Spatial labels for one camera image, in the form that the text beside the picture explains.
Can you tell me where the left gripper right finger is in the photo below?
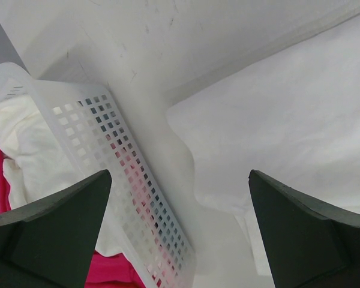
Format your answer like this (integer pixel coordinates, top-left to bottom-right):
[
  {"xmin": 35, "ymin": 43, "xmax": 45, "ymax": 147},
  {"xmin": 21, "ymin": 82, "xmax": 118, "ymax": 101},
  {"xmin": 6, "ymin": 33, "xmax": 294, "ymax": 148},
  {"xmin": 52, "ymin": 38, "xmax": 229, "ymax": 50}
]
[{"xmin": 248, "ymin": 170, "xmax": 360, "ymax": 287}]

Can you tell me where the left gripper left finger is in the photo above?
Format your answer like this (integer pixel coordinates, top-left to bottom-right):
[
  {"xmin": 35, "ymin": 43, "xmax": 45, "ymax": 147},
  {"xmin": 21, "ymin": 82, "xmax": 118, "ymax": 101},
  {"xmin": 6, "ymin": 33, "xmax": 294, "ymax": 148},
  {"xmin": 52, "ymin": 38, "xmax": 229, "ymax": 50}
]
[{"xmin": 0, "ymin": 170, "xmax": 112, "ymax": 287}]

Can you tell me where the white daisy print t-shirt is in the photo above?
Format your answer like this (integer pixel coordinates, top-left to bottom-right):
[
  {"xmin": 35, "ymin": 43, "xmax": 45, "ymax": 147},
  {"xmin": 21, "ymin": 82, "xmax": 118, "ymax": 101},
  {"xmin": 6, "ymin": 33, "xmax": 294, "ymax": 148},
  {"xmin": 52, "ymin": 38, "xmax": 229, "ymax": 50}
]
[{"xmin": 164, "ymin": 11, "xmax": 360, "ymax": 278}]

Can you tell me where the magenta t-shirt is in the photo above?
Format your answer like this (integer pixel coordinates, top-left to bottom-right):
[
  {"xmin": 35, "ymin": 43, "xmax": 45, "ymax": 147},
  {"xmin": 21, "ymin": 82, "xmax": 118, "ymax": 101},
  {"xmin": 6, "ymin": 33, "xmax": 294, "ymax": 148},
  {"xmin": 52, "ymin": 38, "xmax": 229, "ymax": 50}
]
[{"xmin": 0, "ymin": 150, "xmax": 145, "ymax": 287}]

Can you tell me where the pale pink white garment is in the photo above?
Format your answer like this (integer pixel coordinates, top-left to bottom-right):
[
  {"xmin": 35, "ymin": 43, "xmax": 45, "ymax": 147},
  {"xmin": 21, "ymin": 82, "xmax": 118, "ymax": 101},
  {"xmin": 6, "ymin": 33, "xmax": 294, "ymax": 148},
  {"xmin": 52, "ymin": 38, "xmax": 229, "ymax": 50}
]
[{"xmin": 0, "ymin": 97, "xmax": 130, "ymax": 259}]

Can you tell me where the white laundry basket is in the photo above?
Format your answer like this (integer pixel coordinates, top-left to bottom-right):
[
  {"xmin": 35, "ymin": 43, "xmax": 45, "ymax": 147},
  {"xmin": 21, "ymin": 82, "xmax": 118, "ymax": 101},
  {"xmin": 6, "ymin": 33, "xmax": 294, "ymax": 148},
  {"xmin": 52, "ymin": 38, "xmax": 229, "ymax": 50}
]
[{"xmin": 0, "ymin": 62, "xmax": 196, "ymax": 287}]

